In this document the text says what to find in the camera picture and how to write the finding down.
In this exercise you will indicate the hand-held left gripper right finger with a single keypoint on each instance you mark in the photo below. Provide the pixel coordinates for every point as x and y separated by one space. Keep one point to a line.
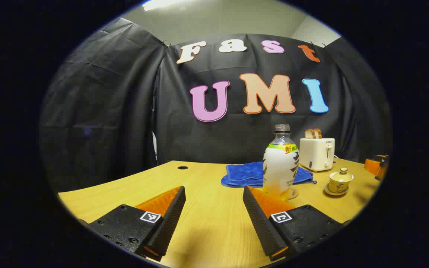
259 219

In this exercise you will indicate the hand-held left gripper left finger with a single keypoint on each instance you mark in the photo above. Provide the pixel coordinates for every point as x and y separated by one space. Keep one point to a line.
169 219

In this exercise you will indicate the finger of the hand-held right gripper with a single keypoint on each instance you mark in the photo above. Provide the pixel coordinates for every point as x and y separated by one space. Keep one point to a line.
371 165
382 172

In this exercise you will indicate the cream ceramic teacup lid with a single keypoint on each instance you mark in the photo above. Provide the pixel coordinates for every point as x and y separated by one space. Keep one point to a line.
343 175

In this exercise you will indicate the cream ceramic teacup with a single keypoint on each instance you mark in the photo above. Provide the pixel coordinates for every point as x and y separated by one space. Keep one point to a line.
340 185

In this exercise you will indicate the white label plastic water bottle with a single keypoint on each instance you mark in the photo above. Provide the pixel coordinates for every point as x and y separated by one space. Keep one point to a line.
279 167

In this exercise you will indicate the cream ceramic saucer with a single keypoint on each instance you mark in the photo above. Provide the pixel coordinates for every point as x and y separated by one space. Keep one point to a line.
333 192

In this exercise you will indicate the blue folded towel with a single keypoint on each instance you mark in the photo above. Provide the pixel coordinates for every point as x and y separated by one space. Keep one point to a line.
242 175

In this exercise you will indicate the white toaster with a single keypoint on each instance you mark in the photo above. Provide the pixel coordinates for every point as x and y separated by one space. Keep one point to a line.
317 154

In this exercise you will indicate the ceiling light strip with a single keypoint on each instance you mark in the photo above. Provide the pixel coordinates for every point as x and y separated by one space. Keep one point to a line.
162 3

